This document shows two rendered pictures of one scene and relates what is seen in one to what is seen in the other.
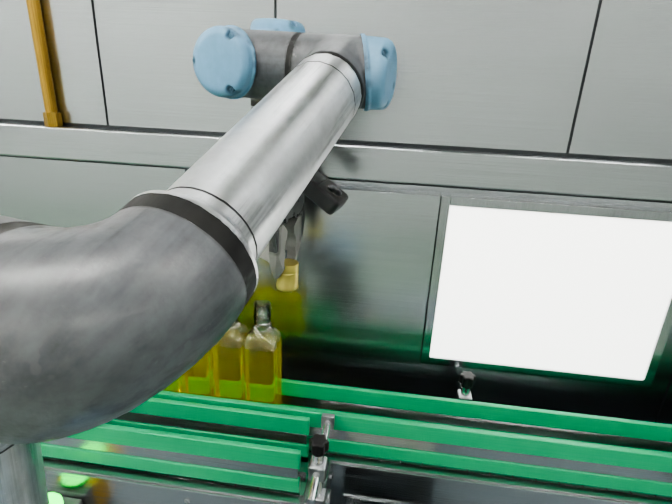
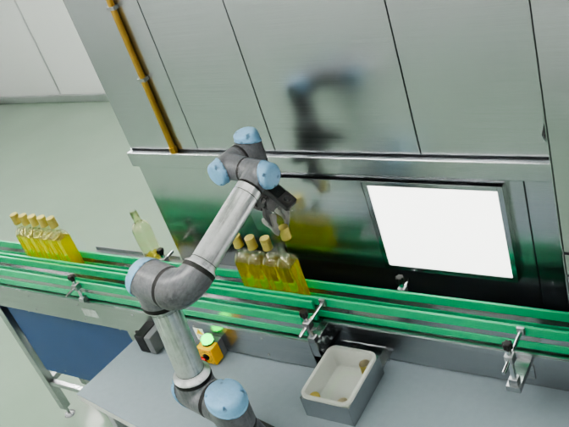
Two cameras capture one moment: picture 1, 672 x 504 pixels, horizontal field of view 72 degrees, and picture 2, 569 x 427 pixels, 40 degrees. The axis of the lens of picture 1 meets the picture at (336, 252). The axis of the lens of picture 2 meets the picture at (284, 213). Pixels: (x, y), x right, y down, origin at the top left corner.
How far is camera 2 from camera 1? 183 cm
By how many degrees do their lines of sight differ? 32
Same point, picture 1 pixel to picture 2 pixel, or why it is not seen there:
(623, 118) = (441, 135)
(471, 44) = (350, 105)
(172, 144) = not seen: hidden behind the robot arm
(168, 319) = (191, 288)
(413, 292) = (367, 230)
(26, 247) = (167, 277)
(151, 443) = (241, 312)
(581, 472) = (450, 329)
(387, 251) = (345, 208)
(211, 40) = (211, 169)
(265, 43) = (229, 167)
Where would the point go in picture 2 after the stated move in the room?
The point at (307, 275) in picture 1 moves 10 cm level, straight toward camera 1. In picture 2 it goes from (311, 222) to (301, 241)
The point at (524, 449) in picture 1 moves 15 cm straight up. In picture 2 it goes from (417, 317) to (407, 279)
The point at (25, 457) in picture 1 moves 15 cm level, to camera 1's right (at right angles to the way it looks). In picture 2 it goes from (179, 313) to (223, 317)
